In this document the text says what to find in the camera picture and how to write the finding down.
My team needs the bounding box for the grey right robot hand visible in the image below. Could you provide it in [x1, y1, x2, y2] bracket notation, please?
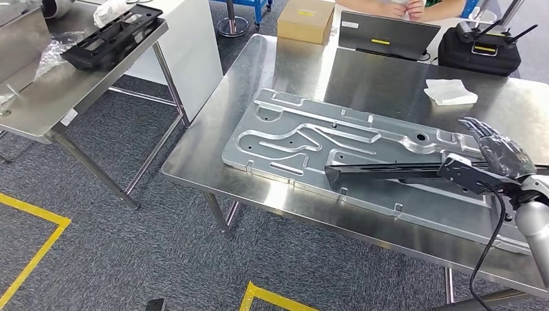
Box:
[458, 117, 538, 180]

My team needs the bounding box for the person's right hand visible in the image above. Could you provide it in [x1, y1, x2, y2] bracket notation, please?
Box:
[386, 0, 414, 19]

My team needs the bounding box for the person's left hand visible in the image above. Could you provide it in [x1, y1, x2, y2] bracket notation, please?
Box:
[405, 0, 429, 22]

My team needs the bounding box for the black plastic frame part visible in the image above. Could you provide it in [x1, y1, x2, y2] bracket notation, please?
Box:
[60, 4, 165, 72]
[324, 159, 549, 192]

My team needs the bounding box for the stainless steel workbench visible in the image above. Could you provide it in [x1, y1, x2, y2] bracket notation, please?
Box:
[161, 33, 549, 311]

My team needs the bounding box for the blue wheeled shelf cart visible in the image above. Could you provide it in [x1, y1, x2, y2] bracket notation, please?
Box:
[212, 0, 274, 26]

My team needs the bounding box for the dark grey laptop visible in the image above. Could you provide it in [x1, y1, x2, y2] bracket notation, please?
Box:
[337, 10, 442, 62]

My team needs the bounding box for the black carry case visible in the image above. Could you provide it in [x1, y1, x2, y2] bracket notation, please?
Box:
[437, 22, 523, 78]

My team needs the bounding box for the remote controller with antennas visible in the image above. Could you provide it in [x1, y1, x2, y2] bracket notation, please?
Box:
[454, 19, 539, 58]

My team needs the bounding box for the white tissue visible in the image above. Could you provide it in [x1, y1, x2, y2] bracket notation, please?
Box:
[423, 78, 480, 107]

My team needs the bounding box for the grey metal stand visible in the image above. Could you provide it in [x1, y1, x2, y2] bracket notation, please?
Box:
[497, 0, 527, 27]

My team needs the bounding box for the cardboard box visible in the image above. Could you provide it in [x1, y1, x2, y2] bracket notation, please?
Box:
[276, 0, 337, 47]

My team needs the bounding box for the chrome base barrier stanchion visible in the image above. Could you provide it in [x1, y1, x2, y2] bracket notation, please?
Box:
[216, 0, 251, 39]

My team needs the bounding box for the stamped metal plate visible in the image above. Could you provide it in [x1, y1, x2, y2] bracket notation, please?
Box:
[221, 87, 537, 257]

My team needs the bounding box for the white cloth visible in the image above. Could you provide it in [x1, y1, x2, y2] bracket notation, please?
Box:
[92, 0, 129, 29]

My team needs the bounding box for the grey metal cylinder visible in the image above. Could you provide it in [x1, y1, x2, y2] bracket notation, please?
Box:
[40, 0, 77, 20]

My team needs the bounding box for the small stainless steel table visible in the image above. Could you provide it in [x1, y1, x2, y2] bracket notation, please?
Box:
[0, 2, 192, 211]

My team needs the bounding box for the clear plastic bag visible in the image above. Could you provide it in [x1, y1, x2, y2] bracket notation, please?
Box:
[33, 30, 80, 82]

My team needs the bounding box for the steel box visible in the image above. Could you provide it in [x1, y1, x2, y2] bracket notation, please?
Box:
[0, 0, 53, 86]

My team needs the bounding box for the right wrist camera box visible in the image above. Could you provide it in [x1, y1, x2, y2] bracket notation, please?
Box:
[437, 153, 524, 199]

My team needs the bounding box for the black camera cable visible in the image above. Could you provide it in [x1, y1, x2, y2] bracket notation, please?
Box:
[468, 183, 508, 311]

